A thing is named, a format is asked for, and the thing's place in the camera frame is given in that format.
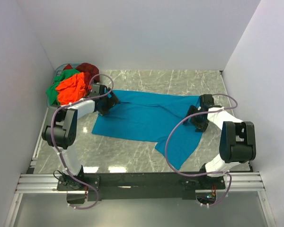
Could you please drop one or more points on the black base beam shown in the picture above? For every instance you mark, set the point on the black base beam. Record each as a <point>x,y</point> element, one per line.
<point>116,186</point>

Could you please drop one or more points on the green t shirt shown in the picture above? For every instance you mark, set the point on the green t shirt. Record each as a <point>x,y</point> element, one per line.
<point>51,92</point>

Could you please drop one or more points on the orange t shirt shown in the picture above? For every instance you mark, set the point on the orange t shirt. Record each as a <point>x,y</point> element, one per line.
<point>73,89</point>

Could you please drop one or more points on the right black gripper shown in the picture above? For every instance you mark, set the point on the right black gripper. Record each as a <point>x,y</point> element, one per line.
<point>195,117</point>

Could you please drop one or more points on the aluminium rail frame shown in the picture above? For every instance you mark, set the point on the aluminium rail frame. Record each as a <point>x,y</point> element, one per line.
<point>46,183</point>

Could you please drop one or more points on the teal laundry basket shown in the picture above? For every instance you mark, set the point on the teal laundry basket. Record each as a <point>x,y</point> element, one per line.
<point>58,72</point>

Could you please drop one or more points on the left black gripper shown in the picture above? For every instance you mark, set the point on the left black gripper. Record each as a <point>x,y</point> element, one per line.
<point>109,103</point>

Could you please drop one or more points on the dark red t shirt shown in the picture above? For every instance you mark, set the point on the dark red t shirt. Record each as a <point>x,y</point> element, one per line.
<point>90,70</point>

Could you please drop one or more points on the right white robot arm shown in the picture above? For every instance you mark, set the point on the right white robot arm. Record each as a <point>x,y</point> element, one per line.
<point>237,140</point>

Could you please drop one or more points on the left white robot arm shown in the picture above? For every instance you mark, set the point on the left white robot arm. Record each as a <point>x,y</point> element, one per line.
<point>60,127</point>

